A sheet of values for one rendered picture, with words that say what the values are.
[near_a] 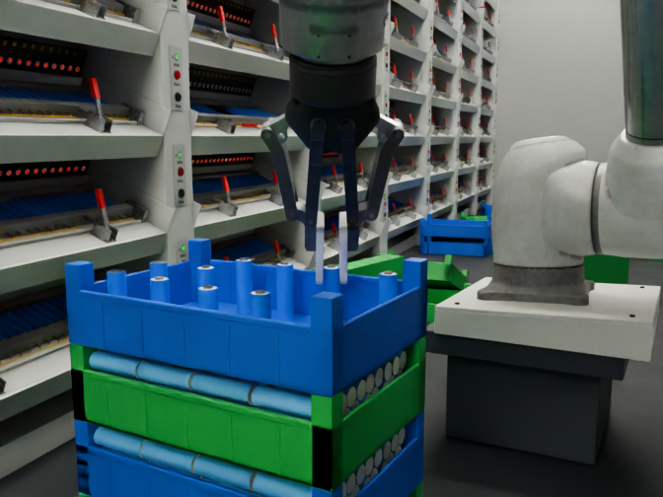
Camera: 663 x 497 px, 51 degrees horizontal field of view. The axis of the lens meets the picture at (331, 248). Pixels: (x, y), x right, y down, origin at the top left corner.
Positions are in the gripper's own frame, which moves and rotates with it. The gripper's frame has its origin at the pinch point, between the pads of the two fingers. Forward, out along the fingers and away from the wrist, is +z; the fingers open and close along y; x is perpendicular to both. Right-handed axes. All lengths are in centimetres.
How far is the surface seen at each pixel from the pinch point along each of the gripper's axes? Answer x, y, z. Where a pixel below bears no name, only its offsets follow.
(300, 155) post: 123, -8, 50
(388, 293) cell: -3.9, 5.6, 2.7
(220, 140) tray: 83, -24, 27
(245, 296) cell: 2.4, -9.5, 8.1
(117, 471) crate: -14.0, -20.9, 16.9
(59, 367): 25, -44, 41
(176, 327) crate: -11.1, -13.8, 0.9
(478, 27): 389, 99, 91
